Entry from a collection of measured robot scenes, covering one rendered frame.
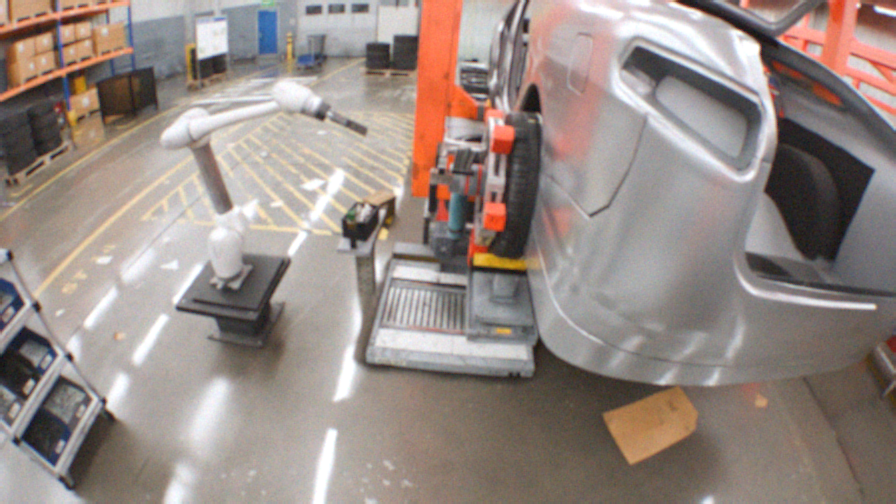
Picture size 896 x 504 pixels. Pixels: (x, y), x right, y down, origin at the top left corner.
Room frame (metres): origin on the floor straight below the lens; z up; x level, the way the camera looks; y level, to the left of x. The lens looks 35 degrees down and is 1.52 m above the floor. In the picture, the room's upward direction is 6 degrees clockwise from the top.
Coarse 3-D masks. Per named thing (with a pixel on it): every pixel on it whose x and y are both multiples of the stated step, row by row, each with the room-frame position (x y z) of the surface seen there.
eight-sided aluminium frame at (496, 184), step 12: (492, 120) 1.60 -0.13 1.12; (492, 156) 1.36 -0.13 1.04; (504, 156) 1.36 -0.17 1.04; (492, 168) 1.32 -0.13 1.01; (504, 168) 1.33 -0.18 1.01; (492, 180) 1.29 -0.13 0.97; (504, 180) 1.29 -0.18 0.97; (480, 216) 1.64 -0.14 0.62; (480, 228) 1.28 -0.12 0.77; (480, 240) 1.36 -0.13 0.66
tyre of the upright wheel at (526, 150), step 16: (512, 112) 1.57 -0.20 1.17; (528, 128) 1.43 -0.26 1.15; (528, 144) 1.36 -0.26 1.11; (512, 160) 1.33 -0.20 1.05; (528, 160) 1.31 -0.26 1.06; (512, 176) 1.27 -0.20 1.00; (528, 176) 1.27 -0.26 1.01; (512, 192) 1.25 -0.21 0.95; (528, 192) 1.24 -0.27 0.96; (512, 208) 1.22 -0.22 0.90; (528, 208) 1.23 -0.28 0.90; (512, 224) 1.23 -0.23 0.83; (528, 224) 1.22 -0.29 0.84; (496, 240) 1.37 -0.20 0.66; (512, 240) 1.23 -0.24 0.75; (496, 256) 1.35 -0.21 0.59; (512, 256) 1.30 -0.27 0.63
